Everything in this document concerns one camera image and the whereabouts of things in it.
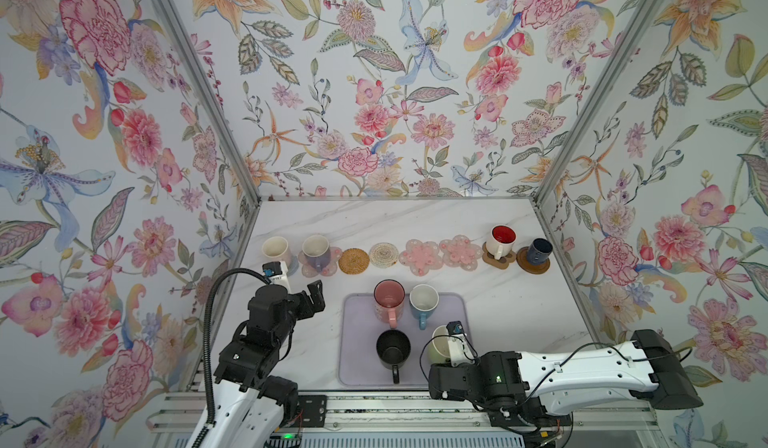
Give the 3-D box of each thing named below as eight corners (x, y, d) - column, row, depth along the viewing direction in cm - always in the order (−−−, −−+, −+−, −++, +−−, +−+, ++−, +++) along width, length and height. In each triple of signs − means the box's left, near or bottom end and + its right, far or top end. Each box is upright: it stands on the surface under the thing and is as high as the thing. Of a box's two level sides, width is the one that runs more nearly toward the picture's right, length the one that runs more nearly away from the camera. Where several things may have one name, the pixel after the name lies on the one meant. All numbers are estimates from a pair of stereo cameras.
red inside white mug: (489, 264, 104) (497, 250, 97) (483, 238, 111) (489, 224, 105) (515, 264, 104) (523, 250, 97) (506, 239, 111) (514, 224, 105)
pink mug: (366, 326, 89) (365, 310, 80) (381, 293, 96) (381, 275, 87) (393, 337, 87) (395, 321, 79) (406, 302, 94) (408, 284, 85)
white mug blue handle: (399, 323, 90) (400, 308, 82) (414, 295, 96) (418, 278, 88) (422, 336, 87) (426, 322, 79) (437, 306, 93) (442, 290, 85)
